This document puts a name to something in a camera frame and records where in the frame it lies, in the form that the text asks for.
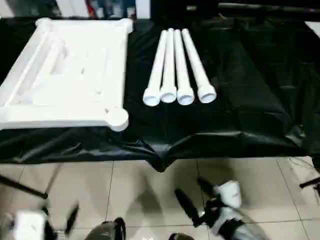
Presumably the white plastic table leg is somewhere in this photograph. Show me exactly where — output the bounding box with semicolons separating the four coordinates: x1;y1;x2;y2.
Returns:
173;29;195;106
142;29;174;106
181;28;217;104
159;27;177;104

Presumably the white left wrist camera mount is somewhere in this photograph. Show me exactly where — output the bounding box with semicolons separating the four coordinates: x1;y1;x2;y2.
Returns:
9;209;48;240

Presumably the black cabinet gold label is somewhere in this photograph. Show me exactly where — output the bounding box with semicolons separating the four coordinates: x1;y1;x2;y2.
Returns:
186;0;219;12

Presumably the white plastic table top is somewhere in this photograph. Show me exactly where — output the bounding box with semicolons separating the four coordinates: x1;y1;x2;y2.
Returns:
0;17;134;133

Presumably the black mat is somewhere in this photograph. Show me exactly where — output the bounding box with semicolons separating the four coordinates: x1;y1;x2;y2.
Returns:
0;16;320;173

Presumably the black side table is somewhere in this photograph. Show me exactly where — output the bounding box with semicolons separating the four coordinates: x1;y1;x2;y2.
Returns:
217;1;320;14

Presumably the black metal stand leg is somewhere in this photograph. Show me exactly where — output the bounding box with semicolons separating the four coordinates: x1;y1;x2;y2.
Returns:
0;172;49;200
299;176;320;189

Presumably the white flat panel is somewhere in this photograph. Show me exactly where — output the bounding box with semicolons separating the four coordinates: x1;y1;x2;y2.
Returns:
304;21;320;46

